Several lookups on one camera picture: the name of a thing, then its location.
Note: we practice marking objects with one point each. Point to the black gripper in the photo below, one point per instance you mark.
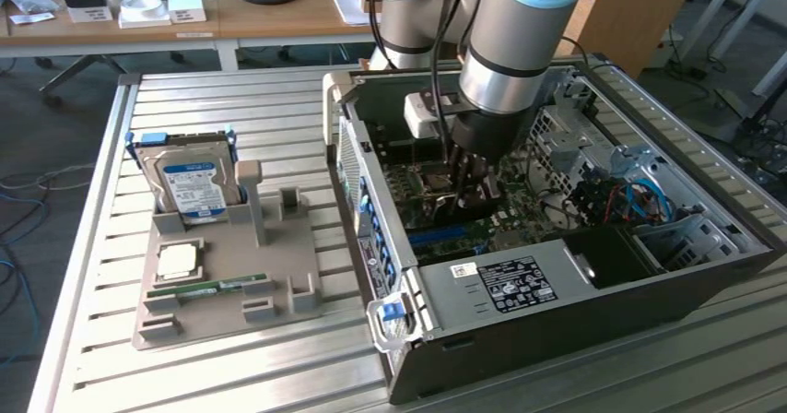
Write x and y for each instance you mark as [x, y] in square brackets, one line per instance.
[488, 136]

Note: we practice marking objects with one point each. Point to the graphics card with black fan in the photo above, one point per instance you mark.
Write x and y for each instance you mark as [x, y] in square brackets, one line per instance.
[476, 210]

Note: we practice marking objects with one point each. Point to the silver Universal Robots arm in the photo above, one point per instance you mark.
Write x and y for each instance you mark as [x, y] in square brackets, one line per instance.
[516, 39]

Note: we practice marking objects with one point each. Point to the CPU socket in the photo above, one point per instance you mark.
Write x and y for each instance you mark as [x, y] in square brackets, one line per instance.
[433, 180]

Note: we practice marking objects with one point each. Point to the perforated metal drive cage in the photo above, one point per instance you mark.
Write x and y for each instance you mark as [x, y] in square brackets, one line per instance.
[571, 150]

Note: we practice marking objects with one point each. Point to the green motherboard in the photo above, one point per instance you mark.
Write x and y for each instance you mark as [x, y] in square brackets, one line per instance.
[528, 210]

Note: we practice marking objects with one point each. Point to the long expansion slot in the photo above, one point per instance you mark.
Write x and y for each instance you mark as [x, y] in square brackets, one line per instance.
[439, 236]

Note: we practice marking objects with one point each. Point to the grey power supply unit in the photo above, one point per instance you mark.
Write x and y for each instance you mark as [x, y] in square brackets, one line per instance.
[443, 293]

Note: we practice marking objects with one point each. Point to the white paper stack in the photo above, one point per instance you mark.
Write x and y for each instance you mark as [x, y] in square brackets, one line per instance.
[351, 12]

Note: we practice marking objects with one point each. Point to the silver metal disk bay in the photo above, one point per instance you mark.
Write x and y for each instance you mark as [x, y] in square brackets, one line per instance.
[681, 242]

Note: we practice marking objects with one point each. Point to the wooden desk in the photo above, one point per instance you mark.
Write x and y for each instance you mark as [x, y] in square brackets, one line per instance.
[276, 21]

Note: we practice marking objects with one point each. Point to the black open PC case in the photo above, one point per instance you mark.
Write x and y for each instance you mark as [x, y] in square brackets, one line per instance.
[553, 339]

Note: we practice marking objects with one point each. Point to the hard disk in blue caddy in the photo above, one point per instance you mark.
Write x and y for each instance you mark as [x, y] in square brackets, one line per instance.
[184, 187]

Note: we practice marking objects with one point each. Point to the grey plastic parts rack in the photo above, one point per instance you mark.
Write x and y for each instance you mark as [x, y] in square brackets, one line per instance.
[227, 265]

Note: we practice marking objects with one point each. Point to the green RAM stick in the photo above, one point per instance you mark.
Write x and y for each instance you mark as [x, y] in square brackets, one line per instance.
[205, 287]

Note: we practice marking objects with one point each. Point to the plain white box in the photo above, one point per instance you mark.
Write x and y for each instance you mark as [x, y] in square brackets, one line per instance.
[184, 9]

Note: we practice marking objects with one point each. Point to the silver CPU chip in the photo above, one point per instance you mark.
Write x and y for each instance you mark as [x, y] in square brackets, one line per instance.
[177, 263]

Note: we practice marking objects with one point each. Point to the flat white box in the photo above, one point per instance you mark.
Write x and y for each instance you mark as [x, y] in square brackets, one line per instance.
[144, 22]

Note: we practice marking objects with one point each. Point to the white tape roll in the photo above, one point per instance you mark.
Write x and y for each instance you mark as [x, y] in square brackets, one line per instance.
[143, 3]

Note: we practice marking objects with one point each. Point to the white box with black top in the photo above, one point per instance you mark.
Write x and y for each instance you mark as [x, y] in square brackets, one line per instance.
[85, 7]

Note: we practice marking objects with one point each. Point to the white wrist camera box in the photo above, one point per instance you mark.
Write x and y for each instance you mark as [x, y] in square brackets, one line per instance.
[424, 118]

